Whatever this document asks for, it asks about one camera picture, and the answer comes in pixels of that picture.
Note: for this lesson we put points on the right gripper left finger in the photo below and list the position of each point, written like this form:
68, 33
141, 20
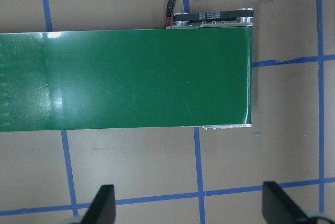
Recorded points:
103, 207

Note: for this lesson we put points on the green conveyor belt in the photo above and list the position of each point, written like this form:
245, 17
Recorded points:
196, 72

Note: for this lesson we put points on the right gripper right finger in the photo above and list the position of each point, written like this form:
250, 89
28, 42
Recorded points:
278, 207

